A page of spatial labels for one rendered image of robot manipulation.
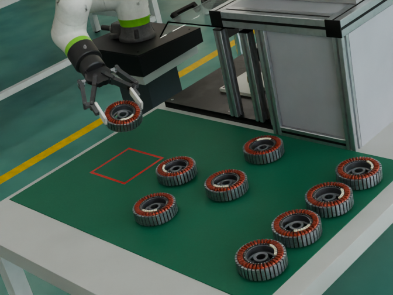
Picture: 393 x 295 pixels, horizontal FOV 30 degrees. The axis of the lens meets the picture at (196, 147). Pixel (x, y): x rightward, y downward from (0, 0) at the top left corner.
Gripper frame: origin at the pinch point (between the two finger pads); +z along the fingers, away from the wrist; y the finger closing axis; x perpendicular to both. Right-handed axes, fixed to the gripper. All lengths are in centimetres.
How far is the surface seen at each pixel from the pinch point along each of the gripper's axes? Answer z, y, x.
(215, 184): 40.9, -5.4, 11.4
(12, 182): -101, 14, -167
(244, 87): 1.7, -44.4, -13.3
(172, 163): 23.5, -3.6, -0.3
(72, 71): -213, -71, -236
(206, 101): -1.4, -31.7, -16.5
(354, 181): 62, -31, 23
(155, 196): 34.3, 8.2, 7.1
